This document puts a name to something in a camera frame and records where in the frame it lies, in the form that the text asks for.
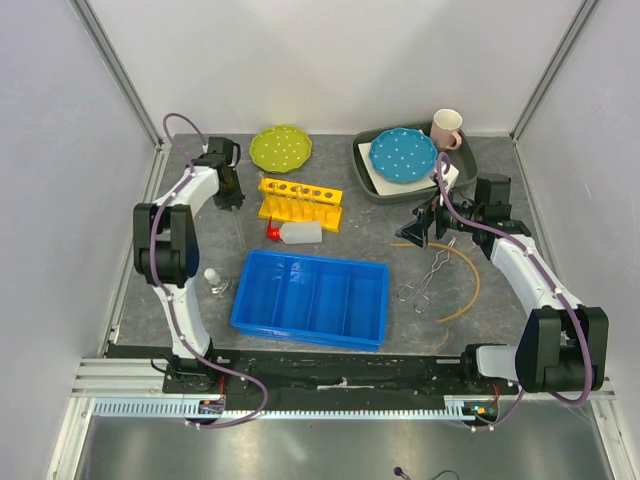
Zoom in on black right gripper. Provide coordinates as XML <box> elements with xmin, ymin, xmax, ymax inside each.
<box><xmin>396</xmin><ymin>186</ymin><xmax>484</xmax><ymax>249</ymax></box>

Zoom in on tan rubber tube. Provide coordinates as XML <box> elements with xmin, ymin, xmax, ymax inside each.
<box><xmin>394</xmin><ymin>238</ymin><xmax>482</xmax><ymax>325</ymax></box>

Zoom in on metal crucible tongs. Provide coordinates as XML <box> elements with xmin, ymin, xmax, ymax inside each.
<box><xmin>396</xmin><ymin>248</ymin><xmax>451</xmax><ymax>314</ymax></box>

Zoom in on white wash bottle red cap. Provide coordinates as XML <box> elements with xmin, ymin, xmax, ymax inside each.
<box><xmin>266</xmin><ymin>218</ymin><xmax>322</xmax><ymax>245</ymax></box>

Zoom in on round glass flask white stopper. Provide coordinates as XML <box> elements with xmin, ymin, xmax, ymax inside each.
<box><xmin>203</xmin><ymin>268</ymin><xmax>231</xmax><ymax>296</ymax></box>

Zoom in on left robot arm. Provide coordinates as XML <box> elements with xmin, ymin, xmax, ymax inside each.
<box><xmin>133</xmin><ymin>137</ymin><xmax>245</xmax><ymax>393</ymax></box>

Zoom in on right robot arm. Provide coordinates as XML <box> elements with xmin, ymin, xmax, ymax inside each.
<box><xmin>396</xmin><ymin>174</ymin><xmax>609</xmax><ymax>401</ymax></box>

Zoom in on white square board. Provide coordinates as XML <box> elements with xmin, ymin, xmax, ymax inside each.
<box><xmin>364</xmin><ymin>127</ymin><xmax>438</xmax><ymax>196</ymax></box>

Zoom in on yellow test tube rack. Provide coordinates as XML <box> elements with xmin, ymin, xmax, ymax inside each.
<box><xmin>258</xmin><ymin>177</ymin><xmax>344</xmax><ymax>233</ymax></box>

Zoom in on blue polka dot plate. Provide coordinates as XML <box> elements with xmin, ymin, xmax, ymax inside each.
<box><xmin>368</xmin><ymin>127</ymin><xmax>438</xmax><ymax>184</ymax></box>

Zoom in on green polka dot plate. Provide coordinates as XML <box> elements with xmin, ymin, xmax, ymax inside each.
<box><xmin>249</xmin><ymin>125</ymin><xmax>312</xmax><ymax>174</ymax></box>

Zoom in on dark grey tray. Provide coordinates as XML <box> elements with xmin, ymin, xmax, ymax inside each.
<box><xmin>353</xmin><ymin>126</ymin><xmax>478</xmax><ymax>205</ymax></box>

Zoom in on pink mug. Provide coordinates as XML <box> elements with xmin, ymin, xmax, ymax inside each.
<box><xmin>430</xmin><ymin>109</ymin><xmax>463</xmax><ymax>151</ymax></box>

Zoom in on blue divided plastic bin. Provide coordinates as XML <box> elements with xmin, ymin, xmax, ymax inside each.
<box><xmin>231</xmin><ymin>249</ymin><xmax>389</xmax><ymax>352</ymax></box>

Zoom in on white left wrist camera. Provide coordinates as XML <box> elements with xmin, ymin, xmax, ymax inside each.
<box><xmin>228</xmin><ymin>142</ymin><xmax>241</xmax><ymax>169</ymax></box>

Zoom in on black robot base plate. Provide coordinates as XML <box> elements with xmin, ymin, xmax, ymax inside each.
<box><xmin>150</xmin><ymin>347</ymin><xmax>517</xmax><ymax>411</ymax></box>

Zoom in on white cable duct strip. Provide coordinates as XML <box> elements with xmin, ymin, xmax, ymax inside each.
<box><xmin>92</xmin><ymin>397</ymin><xmax>476</xmax><ymax>421</ymax></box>

